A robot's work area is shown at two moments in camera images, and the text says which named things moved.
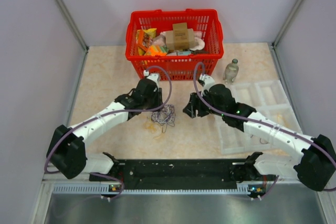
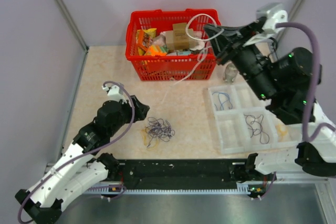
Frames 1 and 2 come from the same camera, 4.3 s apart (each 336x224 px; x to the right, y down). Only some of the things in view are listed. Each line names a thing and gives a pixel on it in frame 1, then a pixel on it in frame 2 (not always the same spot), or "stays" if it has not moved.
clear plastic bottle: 231,71 stays
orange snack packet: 144,39 stays
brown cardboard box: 180,38 stays
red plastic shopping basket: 178,45 stays
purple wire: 166,116 → 158,128
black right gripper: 194,104 → 226,50
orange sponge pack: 156,50 stays
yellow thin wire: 152,128 → 145,141
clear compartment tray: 267,98 stays
